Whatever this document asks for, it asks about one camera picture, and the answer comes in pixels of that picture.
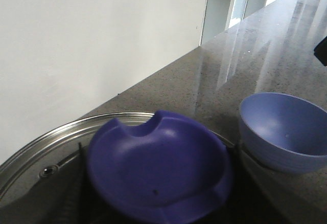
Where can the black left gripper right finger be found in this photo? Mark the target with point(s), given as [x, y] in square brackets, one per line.
[247, 204]

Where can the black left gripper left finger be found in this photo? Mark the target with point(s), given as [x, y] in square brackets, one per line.
[42, 183]

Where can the glass lid with blue knob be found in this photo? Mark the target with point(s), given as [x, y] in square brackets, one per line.
[148, 168]

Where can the light blue plastic bowl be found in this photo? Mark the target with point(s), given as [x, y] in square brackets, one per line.
[283, 132]

